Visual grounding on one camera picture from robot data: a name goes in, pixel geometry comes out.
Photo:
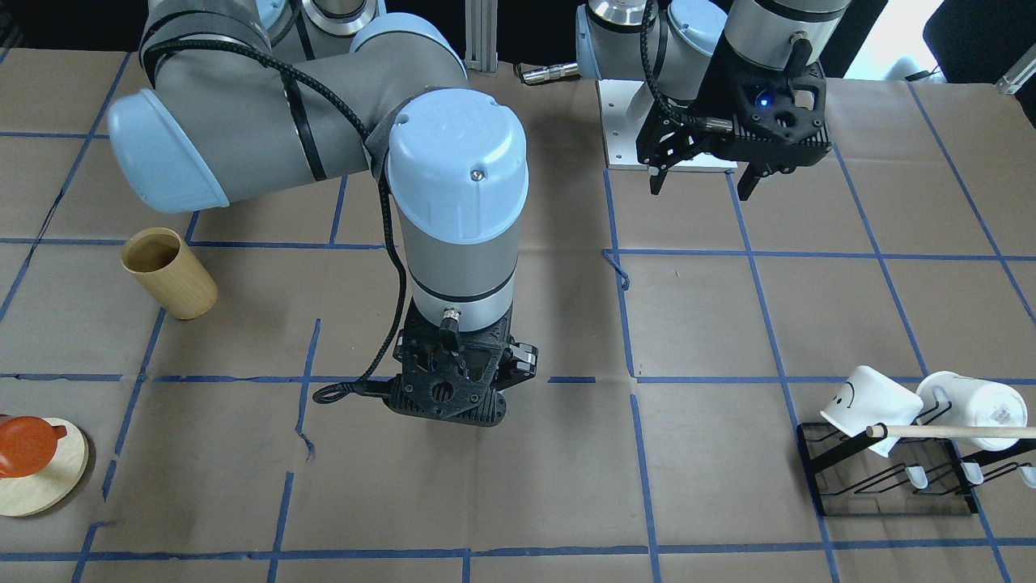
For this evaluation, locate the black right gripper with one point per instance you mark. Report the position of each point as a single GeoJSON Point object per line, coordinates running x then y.
{"type": "Point", "coordinates": [524, 361]}

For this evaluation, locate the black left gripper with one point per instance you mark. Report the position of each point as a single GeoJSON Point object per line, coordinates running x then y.
{"type": "Point", "coordinates": [719, 91]}

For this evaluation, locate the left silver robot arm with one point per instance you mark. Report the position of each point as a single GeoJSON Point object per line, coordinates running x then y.
{"type": "Point", "coordinates": [668, 45]}

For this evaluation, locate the white smiley mug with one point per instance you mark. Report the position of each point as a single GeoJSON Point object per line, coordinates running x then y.
{"type": "Point", "coordinates": [867, 397]}

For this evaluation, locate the white mug on rack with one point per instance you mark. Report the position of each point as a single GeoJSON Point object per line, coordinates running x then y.
{"type": "Point", "coordinates": [952, 399]}

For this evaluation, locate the bamboo cylinder holder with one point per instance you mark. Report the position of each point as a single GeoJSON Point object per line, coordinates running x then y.
{"type": "Point", "coordinates": [165, 266]}

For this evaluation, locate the wooden mug tree stand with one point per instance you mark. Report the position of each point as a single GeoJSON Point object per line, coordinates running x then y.
{"type": "Point", "coordinates": [36, 493]}

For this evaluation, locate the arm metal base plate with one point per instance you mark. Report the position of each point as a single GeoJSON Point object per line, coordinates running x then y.
{"type": "Point", "coordinates": [624, 105]}

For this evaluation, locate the silver cable connector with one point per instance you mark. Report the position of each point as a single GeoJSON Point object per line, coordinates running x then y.
{"type": "Point", "coordinates": [562, 72]}

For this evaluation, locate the aluminium frame post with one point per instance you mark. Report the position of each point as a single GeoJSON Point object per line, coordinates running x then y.
{"type": "Point", "coordinates": [481, 18]}

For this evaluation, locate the black wire mug rack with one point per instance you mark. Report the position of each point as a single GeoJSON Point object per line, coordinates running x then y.
{"type": "Point", "coordinates": [918, 470]}

